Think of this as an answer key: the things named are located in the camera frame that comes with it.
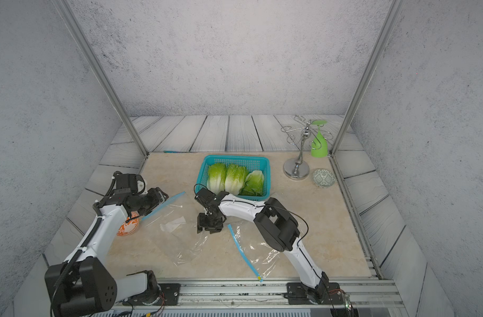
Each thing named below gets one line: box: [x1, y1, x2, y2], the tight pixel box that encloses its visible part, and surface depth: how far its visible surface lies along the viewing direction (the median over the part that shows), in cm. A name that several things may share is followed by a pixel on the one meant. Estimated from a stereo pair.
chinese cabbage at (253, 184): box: [238, 170, 265, 197], surface depth 96 cm
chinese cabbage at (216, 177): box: [206, 162, 227, 195], surface depth 101 cm
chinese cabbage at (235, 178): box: [224, 164, 250, 196], surface depth 101 cm
